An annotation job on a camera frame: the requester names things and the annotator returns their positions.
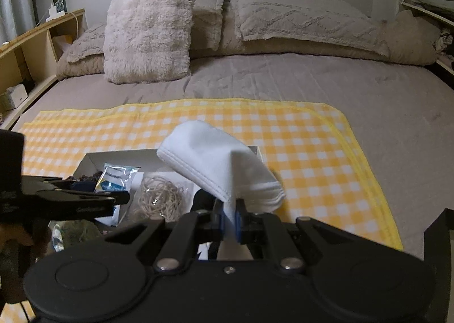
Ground green patterned soft item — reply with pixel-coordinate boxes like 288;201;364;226
50;220;104;256

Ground fluffy pale pink pillow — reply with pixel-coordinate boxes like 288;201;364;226
104;0;201;84

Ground black soft cloth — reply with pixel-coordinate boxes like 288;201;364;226
191;188;217;213

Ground beige fluffy throw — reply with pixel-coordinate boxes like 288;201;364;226
382;10;441;67

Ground blue foil packet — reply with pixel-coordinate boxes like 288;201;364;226
94;163;143;193

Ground wooden bedside shelf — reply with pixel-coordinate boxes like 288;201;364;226
0;8;88;125

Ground white cloth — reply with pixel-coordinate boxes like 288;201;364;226
157;121;286;236

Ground bed with grey sheet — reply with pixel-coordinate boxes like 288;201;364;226
0;50;454;274

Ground grey curtain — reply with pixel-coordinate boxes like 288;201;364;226
0;0;37;44

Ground person's left hand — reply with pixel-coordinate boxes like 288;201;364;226
0;228;37;250

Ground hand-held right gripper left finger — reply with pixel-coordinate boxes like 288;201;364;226
104;201;225;272

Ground yellow checked blanket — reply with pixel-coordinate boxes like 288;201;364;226
0;99;405;323

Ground white cable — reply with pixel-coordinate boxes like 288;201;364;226
70;12;80;44

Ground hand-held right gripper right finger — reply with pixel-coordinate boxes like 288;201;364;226
236;198;342;272

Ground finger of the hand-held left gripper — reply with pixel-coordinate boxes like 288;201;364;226
20;176;97;193
20;190;130;219

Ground dark patterned clothes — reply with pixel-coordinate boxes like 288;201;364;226
438;23;454;58

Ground black frame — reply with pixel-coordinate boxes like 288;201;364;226
423;207;454;323

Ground white side shelf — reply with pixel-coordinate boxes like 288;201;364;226
399;0;454;76

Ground tissue box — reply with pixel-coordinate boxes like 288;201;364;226
0;83;30;111

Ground beige textured pillow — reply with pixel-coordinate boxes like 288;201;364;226
56;21;111;81
230;0;391;61
191;0;227;60

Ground white cardboard box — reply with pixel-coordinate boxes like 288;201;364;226
76;145;265;263

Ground dark floral cloth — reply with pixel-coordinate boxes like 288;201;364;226
67;172;104;185

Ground clear plastic bag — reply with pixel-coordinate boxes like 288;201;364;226
127;171;190;221

